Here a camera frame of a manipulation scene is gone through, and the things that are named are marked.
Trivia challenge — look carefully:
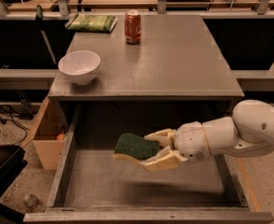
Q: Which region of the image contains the green handled tool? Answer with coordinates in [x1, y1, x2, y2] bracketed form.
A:
[35, 5, 57, 64]

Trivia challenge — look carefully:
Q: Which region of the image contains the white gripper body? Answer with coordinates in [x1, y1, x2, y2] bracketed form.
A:
[173, 121, 211, 163]

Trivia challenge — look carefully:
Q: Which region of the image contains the clear glass jar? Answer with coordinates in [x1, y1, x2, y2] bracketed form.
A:
[23, 194, 44, 213]

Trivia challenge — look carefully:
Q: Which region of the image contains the small orange ball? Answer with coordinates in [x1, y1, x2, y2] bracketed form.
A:
[56, 133, 65, 141]

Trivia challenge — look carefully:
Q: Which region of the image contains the black floor cable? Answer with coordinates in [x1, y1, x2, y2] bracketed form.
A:
[0, 81, 30, 146]

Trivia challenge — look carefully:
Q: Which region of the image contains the open grey top drawer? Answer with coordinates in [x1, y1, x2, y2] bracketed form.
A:
[24, 102, 273, 224]

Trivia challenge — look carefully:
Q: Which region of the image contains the white bowl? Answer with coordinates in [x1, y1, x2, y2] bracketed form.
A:
[58, 50, 101, 85]

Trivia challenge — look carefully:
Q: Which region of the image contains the green and yellow sponge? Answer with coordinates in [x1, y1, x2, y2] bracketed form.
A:
[113, 133, 159, 162]

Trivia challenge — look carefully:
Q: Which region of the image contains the grey cabinet with top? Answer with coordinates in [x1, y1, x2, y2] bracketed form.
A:
[48, 15, 243, 133]

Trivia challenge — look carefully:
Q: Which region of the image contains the green chip bag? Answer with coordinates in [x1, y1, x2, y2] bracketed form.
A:
[64, 14, 117, 33]

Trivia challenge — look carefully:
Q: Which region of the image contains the orange soda can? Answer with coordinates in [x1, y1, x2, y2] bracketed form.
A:
[125, 9, 141, 44]

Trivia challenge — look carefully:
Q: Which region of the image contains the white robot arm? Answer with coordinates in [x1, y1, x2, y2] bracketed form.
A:
[141, 100, 274, 172]

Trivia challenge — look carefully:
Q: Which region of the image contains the wooden box on floor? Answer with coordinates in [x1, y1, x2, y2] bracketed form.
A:
[33, 97, 66, 170]

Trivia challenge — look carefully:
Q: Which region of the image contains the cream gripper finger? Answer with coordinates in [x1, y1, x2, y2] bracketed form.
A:
[144, 129, 176, 148]
[139, 147, 188, 172]

